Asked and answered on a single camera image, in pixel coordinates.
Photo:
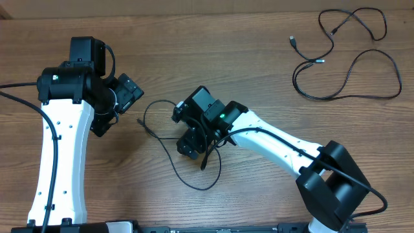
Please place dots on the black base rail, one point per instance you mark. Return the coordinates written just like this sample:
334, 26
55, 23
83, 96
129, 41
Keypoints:
226, 228

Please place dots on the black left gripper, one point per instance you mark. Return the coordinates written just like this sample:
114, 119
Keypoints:
128, 92

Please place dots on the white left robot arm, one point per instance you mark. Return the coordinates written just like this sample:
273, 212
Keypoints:
77, 98

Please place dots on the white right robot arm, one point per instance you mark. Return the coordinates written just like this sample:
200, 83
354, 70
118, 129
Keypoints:
331, 184

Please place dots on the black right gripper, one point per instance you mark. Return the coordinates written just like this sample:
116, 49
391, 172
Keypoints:
188, 144

